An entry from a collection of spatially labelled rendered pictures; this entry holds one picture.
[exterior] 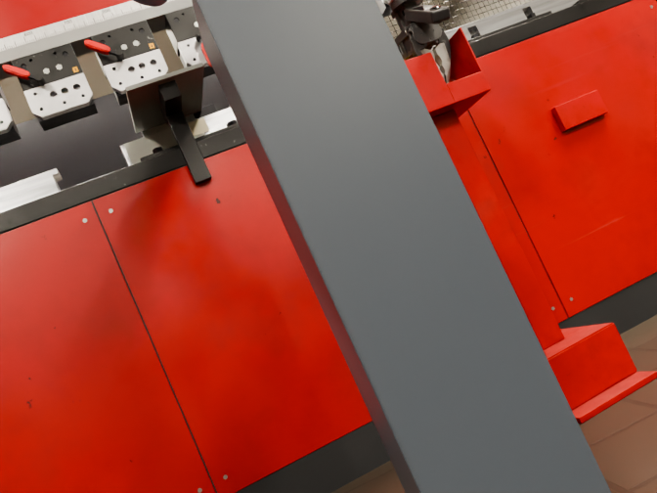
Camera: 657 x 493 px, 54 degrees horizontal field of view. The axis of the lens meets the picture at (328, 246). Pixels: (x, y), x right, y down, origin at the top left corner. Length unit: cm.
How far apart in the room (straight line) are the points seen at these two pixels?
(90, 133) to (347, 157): 169
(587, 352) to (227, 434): 78
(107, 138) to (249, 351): 106
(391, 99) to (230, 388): 95
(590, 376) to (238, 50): 95
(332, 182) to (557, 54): 138
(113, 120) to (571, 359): 163
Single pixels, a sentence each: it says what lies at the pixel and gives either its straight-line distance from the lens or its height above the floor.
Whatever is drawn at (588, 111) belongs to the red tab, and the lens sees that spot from 194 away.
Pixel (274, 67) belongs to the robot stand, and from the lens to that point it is 71.
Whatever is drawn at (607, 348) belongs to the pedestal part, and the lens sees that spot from 141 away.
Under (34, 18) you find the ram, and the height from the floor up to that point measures 135.
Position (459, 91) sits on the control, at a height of 68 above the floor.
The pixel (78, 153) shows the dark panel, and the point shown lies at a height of 118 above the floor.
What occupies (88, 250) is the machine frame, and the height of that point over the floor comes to 72.
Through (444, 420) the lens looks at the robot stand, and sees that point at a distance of 69.
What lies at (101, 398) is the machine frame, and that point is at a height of 41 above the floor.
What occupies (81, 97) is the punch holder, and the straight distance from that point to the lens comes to 176.
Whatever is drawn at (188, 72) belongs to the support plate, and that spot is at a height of 99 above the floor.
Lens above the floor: 39
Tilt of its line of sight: 5 degrees up
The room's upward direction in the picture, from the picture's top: 25 degrees counter-clockwise
